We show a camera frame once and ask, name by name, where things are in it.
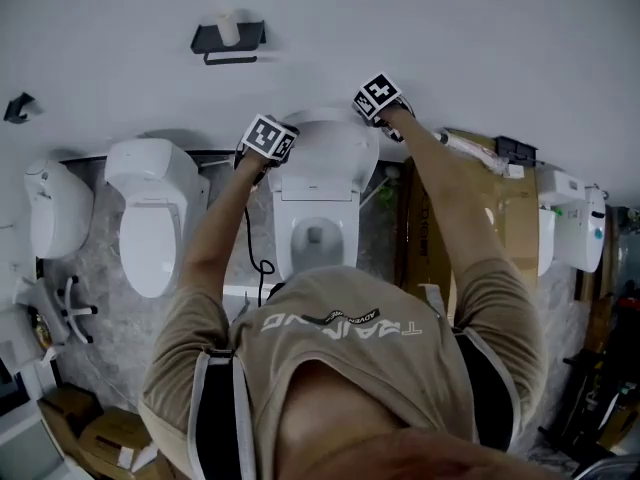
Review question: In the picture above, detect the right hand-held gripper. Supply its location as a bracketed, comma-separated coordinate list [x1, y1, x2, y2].
[352, 71, 417, 143]

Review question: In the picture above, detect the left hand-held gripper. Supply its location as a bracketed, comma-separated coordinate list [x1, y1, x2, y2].
[233, 113, 301, 183]

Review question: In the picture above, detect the person's left forearm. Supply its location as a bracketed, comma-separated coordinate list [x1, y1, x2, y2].
[177, 160, 271, 295]

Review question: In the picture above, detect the person's right forearm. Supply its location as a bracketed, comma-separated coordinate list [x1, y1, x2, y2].
[383, 107, 507, 280]

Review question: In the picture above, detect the white toilet brush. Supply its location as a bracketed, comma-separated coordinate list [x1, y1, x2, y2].
[359, 166, 402, 209]

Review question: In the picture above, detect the white tankless toilet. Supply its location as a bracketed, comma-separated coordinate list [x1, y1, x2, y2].
[267, 175, 362, 283]

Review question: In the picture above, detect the white toilet with tank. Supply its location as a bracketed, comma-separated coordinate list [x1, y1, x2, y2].
[103, 137, 211, 300]

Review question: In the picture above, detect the white rounded toilet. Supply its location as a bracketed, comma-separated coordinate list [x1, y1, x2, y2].
[23, 157, 95, 261]

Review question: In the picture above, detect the green plastic wrapper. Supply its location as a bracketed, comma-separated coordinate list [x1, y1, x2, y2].
[375, 185, 400, 210]

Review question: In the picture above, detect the plastic-wrapped tube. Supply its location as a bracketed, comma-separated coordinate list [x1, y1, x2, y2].
[430, 127, 507, 175]

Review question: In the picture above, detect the large cardboard box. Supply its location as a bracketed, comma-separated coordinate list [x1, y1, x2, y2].
[397, 128, 540, 314]

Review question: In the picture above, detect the white ceramic fixture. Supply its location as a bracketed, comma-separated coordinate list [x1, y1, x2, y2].
[536, 169, 607, 278]

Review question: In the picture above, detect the person's beige shirt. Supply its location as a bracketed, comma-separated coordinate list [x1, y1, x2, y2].
[137, 257, 549, 480]

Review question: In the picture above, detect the white office chair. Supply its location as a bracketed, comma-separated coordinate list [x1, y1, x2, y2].
[14, 273, 99, 364]

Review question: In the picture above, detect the small cardboard box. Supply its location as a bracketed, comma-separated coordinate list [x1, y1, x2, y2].
[38, 383, 104, 452]
[77, 407, 169, 480]

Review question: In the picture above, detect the dark-framed window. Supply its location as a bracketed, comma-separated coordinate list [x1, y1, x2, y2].
[0, 355, 29, 417]

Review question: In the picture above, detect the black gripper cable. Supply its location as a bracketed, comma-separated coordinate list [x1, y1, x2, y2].
[242, 206, 277, 310]

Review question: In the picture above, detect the black wall shelf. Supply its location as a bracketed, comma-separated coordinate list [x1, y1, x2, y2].
[189, 17, 267, 67]

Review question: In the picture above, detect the black metal bracket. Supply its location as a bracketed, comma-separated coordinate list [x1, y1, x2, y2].
[493, 136, 539, 165]

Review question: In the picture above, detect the small black wall holder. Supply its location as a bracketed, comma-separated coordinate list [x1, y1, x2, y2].
[3, 91, 37, 125]

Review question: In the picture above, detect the black shoulder strap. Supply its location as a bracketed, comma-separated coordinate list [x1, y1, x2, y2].
[452, 327, 522, 453]
[187, 350, 257, 480]

